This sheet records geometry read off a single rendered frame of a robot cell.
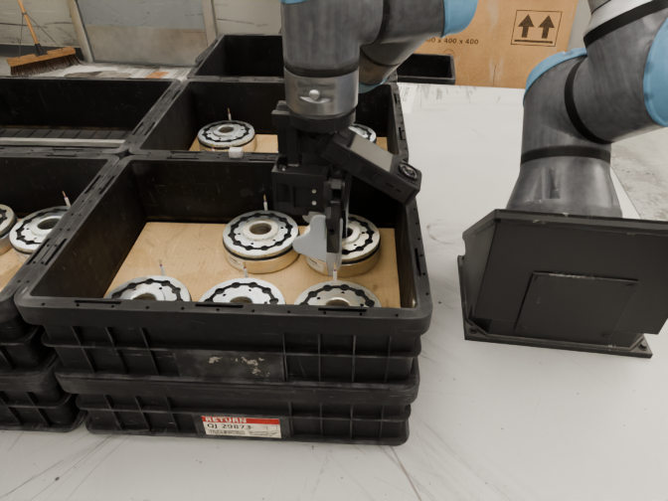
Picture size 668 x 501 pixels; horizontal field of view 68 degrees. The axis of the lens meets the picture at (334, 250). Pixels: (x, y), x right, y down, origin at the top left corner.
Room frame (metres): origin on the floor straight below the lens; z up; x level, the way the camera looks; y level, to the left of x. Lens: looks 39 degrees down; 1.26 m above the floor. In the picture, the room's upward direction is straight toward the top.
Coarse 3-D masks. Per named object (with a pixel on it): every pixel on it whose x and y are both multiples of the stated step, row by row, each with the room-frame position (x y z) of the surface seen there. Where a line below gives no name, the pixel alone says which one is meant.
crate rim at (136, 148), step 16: (192, 80) 0.92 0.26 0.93; (208, 80) 0.92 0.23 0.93; (224, 80) 0.92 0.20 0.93; (240, 80) 0.92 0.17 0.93; (256, 80) 0.92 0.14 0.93; (272, 80) 0.92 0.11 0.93; (176, 96) 0.84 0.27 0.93; (400, 96) 0.84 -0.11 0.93; (160, 112) 0.77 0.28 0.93; (400, 112) 0.77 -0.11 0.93; (144, 128) 0.71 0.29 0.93; (400, 128) 0.72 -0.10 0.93; (144, 144) 0.67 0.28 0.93; (400, 144) 0.66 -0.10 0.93
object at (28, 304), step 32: (128, 160) 0.61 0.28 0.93; (160, 160) 0.61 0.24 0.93; (192, 160) 0.61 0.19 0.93; (224, 160) 0.61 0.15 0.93; (256, 160) 0.61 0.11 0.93; (96, 192) 0.53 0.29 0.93; (416, 224) 0.46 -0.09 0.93; (416, 256) 0.42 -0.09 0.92; (32, 288) 0.35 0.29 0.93; (416, 288) 0.35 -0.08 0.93; (32, 320) 0.33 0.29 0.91; (64, 320) 0.33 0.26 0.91; (96, 320) 0.33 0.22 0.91; (128, 320) 0.33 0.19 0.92; (160, 320) 0.32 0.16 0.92; (192, 320) 0.32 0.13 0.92; (224, 320) 0.32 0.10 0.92; (256, 320) 0.32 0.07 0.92; (288, 320) 0.32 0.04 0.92; (320, 320) 0.32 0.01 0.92; (352, 320) 0.32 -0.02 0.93; (384, 320) 0.32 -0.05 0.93; (416, 320) 0.31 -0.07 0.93
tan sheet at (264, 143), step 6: (258, 138) 0.88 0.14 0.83; (264, 138) 0.88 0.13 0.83; (270, 138) 0.88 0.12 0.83; (276, 138) 0.88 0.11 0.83; (378, 138) 0.88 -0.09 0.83; (384, 138) 0.88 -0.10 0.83; (192, 144) 0.86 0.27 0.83; (198, 144) 0.86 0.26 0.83; (258, 144) 0.86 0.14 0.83; (264, 144) 0.86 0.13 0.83; (270, 144) 0.86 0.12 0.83; (276, 144) 0.86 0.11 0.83; (378, 144) 0.86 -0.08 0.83; (384, 144) 0.86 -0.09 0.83; (192, 150) 0.83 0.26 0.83; (198, 150) 0.83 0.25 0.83; (258, 150) 0.83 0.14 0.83; (264, 150) 0.83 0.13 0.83; (270, 150) 0.83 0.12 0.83
